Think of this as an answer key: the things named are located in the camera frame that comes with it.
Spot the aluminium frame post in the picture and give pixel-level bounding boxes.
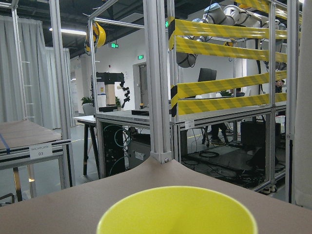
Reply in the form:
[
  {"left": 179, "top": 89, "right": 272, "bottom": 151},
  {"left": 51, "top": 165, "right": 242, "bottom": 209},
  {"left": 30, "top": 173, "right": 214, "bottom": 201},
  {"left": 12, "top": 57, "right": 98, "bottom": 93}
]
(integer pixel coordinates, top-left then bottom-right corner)
[{"left": 143, "top": 0, "right": 172, "bottom": 164}]

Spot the yellow black barrier tape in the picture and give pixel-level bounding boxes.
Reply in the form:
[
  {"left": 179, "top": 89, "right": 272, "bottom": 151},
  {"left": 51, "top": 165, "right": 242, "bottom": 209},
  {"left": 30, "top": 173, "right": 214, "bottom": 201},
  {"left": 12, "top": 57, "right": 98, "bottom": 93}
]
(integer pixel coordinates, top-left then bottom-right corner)
[{"left": 168, "top": 0, "right": 290, "bottom": 120}]

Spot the yellow hard hat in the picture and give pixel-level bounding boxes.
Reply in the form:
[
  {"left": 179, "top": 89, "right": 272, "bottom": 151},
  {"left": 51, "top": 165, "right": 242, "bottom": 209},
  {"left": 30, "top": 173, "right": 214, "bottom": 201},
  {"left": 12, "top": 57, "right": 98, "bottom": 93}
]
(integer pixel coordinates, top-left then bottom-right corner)
[{"left": 84, "top": 22, "right": 106, "bottom": 55}]

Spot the yellow plastic cup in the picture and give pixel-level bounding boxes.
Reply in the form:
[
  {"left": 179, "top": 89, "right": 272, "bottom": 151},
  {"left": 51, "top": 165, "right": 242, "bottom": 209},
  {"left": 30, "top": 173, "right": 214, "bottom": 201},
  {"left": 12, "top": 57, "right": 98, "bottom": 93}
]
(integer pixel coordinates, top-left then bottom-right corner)
[{"left": 97, "top": 186, "right": 258, "bottom": 234}]

